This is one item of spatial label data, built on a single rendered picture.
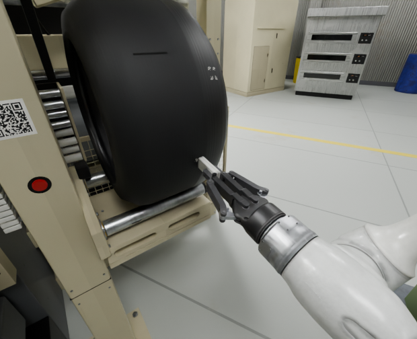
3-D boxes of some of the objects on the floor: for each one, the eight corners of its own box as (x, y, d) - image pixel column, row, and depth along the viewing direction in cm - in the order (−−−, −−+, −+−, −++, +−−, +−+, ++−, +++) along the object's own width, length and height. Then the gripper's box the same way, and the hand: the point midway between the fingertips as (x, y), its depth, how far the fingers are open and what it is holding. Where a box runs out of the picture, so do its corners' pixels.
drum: (417, 90, 612) (435, 53, 564) (424, 95, 566) (444, 54, 517) (391, 88, 634) (406, 52, 586) (395, 92, 588) (412, 54, 539)
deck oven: (291, 96, 552) (308, 8, 457) (294, 88, 635) (310, 11, 540) (355, 102, 505) (389, 5, 410) (350, 92, 588) (377, 10, 493)
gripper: (302, 202, 41) (222, 142, 55) (251, 235, 34) (176, 157, 49) (290, 228, 45) (219, 165, 60) (243, 260, 39) (177, 181, 53)
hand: (208, 169), depth 52 cm, fingers closed
